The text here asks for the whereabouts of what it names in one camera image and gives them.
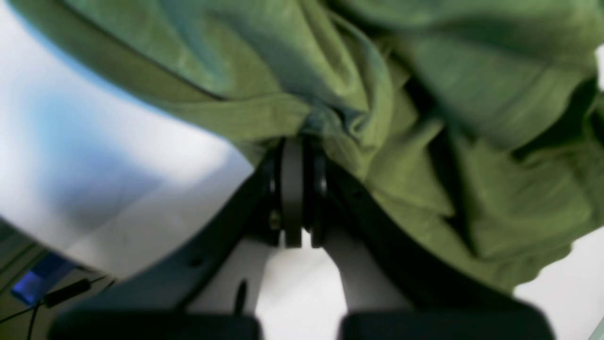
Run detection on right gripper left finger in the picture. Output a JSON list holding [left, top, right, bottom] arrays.
[[48, 138, 304, 340]]

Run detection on black floor cable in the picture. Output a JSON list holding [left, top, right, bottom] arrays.
[[0, 276, 116, 340]]

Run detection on olive green T-shirt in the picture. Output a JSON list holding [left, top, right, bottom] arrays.
[[10, 0, 603, 292]]

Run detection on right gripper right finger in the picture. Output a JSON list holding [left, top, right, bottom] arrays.
[[304, 142, 554, 340]]

